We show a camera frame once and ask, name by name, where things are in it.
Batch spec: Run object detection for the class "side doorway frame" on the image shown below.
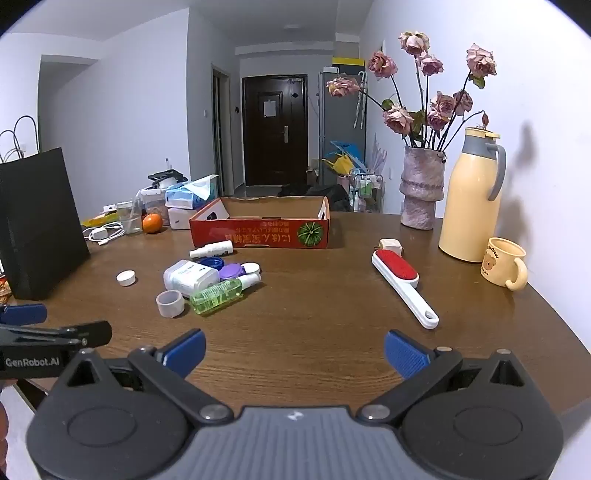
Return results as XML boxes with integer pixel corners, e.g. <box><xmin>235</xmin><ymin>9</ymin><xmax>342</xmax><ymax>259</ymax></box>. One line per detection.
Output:
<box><xmin>212</xmin><ymin>65</ymin><xmax>230</xmax><ymax>195</ymax></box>

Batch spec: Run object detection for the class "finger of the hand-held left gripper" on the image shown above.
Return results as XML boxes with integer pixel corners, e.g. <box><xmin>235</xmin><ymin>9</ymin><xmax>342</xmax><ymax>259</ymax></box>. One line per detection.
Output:
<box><xmin>0</xmin><ymin>320</ymin><xmax>113</xmax><ymax>349</ymax></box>
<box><xmin>0</xmin><ymin>303</ymin><xmax>48</xmax><ymax>326</ymax></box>

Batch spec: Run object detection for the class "red and white lint brush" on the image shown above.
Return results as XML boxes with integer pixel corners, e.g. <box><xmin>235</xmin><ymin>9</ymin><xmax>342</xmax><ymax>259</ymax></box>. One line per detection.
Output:
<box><xmin>372</xmin><ymin>248</ymin><xmax>439</xmax><ymax>329</ymax></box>

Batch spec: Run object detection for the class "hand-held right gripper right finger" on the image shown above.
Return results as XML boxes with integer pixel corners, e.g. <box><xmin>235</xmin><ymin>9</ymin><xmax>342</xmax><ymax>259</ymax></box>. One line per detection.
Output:
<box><xmin>355</xmin><ymin>329</ymin><xmax>541</xmax><ymax>423</ymax></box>

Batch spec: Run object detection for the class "yellow bear mug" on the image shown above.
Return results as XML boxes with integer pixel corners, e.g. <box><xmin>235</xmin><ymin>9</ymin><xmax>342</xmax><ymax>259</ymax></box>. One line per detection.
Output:
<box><xmin>480</xmin><ymin>237</ymin><xmax>528</xmax><ymax>291</ymax></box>

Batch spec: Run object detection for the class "white spray bottle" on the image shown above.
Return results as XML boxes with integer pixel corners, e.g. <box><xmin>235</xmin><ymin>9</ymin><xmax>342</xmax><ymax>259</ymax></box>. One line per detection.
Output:
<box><xmin>189</xmin><ymin>241</ymin><xmax>234</xmax><ymax>259</ymax></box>

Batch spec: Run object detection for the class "pink stone vase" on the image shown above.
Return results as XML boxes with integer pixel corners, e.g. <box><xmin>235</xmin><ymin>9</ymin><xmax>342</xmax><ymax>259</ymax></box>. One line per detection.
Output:
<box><xmin>399</xmin><ymin>145</ymin><xmax>448</xmax><ymax>230</ymax></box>

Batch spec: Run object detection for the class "purple wing decoration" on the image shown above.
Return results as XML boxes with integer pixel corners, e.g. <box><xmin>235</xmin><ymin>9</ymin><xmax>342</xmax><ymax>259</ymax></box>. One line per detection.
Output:
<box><xmin>372</xmin><ymin>134</ymin><xmax>392</xmax><ymax>172</ymax></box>

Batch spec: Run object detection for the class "blue tissue pack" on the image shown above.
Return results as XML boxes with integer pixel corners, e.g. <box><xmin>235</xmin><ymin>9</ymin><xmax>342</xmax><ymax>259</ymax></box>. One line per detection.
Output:
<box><xmin>165</xmin><ymin>174</ymin><xmax>220</xmax><ymax>210</ymax></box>

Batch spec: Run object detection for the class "orange cardboard box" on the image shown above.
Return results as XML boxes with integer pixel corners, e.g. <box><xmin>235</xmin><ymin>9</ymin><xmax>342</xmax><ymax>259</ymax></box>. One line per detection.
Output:
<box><xmin>189</xmin><ymin>196</ymin><xmax>331</xmax><ymax>250</ymax></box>

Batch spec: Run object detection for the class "clear plastic container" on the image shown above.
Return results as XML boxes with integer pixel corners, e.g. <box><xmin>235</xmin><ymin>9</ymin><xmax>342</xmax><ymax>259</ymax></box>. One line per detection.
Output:
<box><xmin>139</xmin><ymin>187</ymin><xmax>169</xmax><ymax>217</ymax></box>

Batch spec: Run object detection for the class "green liquid bottle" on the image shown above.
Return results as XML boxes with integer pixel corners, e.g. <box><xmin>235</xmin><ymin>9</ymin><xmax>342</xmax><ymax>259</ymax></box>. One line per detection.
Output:
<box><xmin>189</xmin><ymin>279</ymin><xmax>243</xmax><ymax>315</ymax></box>

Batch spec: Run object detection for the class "white cotton swab container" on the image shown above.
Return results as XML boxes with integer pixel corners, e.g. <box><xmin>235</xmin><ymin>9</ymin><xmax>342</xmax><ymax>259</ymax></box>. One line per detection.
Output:
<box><xmin>163</xmin><ymin>260</ymin><xmax>220</xmax><ymax>297</ymax></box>

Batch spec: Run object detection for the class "clear drinking glass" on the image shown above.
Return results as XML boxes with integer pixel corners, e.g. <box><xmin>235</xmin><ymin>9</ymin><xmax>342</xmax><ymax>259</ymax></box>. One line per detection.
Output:
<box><xmin>116</xmin><ymin>202</ymin><xmax>143</xmax><ymax>235</ymax></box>

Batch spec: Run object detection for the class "beige tape roll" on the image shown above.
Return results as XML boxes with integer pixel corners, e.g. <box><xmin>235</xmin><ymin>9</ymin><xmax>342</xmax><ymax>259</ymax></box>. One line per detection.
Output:
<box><xmin>156</xmin><ymin>291</ymin><xmax>184</xmax><ymax>318</ymax></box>

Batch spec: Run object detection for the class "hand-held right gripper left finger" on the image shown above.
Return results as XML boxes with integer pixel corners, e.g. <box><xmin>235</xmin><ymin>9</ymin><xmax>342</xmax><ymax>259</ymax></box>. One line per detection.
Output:
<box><xmin>51</xmin><ymin>329</ymin><xmax>234</xmax><ymax>423</ymax></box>

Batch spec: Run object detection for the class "white charger with cable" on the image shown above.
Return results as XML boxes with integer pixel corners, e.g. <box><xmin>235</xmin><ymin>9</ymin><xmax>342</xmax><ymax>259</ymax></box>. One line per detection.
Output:
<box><xmin>82</xmin><ymin>222</ymin><xmax>125</xmax><ymax>245</ymax></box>

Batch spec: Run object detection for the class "black paper bag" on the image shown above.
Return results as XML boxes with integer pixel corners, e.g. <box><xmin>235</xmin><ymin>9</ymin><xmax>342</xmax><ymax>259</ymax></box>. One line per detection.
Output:
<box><xmin>0</xmin><ymin>115</ymin><xmax>90</xmax><ymax>301</ymax></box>

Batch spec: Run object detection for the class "grey refrigerator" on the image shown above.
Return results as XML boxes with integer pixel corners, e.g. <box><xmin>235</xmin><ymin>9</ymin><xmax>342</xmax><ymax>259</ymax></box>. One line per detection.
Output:
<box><xmin>318</xmin><ymin>65</ymin><xmax>368</xmax><ymax>185</ymax></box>

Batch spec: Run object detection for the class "yellow thermos jug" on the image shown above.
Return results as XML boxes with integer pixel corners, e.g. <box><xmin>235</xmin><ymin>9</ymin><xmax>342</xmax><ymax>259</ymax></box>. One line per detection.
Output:
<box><xmin>438</xmin><ymin>127</ymin><xmax>507</xmax><ymax>263</ymax></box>

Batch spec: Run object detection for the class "bunch of dried roses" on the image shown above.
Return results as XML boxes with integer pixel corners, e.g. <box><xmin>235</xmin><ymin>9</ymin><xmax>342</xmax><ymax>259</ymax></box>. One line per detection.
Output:
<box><xmin>326</xmin><ymin>30</ymin><xmax>498</xmax><ymax>151</ymax></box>

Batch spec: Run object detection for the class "metal cart with bottles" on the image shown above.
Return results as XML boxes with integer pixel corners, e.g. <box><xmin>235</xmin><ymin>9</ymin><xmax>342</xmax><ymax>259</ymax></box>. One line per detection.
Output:
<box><xmin>349</xmin><ymin>168</ymin><xmax>385</xmax><ymax>213</ymax></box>

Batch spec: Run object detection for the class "dark wooden door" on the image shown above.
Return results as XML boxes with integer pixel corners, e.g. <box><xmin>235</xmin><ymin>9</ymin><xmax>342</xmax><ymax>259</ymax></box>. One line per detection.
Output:
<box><xmin>241</xmin><ymin>74</ymin><xmax>308</xmax><ymax>188</ymax></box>

